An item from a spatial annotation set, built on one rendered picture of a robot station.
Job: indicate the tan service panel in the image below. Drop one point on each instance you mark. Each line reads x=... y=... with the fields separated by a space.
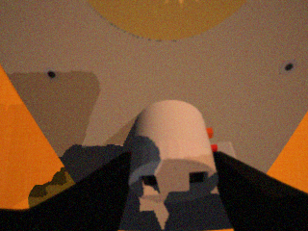
x=85 y=69

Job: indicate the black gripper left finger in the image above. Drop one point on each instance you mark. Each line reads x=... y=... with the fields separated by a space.
x=95 y=203

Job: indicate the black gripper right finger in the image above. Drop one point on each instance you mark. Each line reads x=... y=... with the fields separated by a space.
x=254 y=201

